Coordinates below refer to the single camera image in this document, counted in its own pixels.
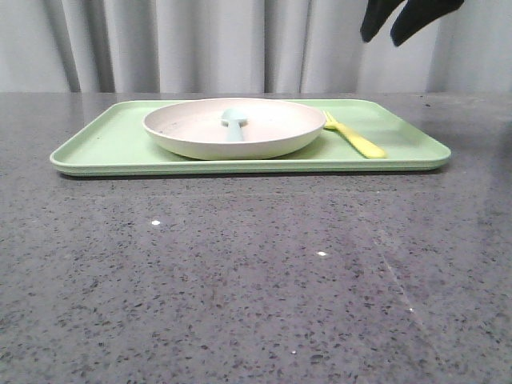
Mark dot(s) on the light green plastic tray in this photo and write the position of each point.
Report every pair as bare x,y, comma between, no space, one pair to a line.
116,144

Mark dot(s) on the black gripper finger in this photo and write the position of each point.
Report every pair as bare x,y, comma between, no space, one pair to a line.
417,14
377,13

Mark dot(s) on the yellow plastic fork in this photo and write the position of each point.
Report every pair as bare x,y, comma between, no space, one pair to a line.
365,147

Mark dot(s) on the cream round plate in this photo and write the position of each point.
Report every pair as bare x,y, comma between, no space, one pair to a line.
194,129

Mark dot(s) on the grey pleated curtain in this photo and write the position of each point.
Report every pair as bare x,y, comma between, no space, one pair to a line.
230,47

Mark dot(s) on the pale blue plastic spoon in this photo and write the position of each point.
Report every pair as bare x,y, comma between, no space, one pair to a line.
234,119

